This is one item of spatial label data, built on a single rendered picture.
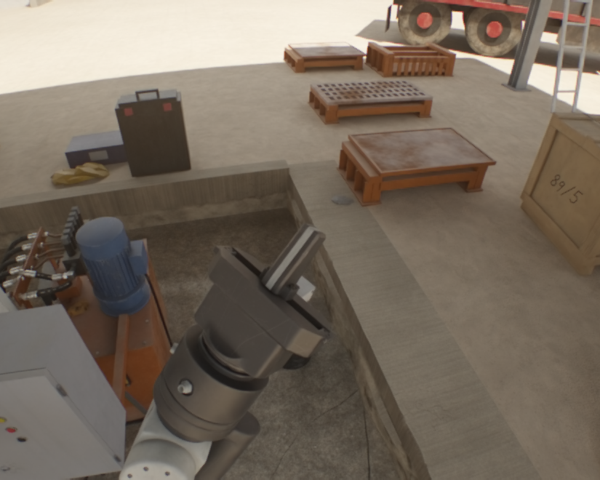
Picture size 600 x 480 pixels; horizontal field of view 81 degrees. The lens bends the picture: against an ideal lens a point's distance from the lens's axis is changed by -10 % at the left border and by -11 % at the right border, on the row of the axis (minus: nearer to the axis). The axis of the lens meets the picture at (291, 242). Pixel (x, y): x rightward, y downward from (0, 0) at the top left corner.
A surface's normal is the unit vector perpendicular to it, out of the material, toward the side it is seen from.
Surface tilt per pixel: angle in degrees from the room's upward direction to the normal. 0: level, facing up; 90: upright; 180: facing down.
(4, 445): 90
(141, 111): 90
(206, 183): 90
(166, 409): 51
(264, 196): 90
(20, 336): 0
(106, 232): 0
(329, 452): 0
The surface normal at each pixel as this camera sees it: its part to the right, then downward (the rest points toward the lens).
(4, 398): 0.24, 0.62
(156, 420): 0.18, -0.83
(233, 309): -0.40, -0.04
